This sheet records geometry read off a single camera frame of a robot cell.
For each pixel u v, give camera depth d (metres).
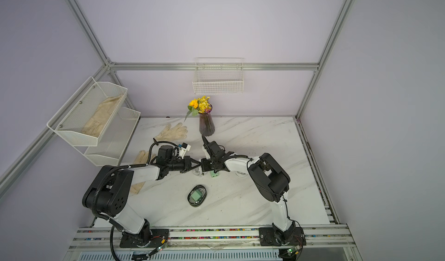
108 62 0.91
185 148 0.86
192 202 0.82
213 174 0.91
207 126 1.07
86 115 0.76
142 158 0.99
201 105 0.93
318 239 0.75
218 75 0.95
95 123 0.76
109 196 0.47
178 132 1.11
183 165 0.81
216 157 0.75
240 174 0.92
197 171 0.89
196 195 0.84
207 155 0.79
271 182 0.51
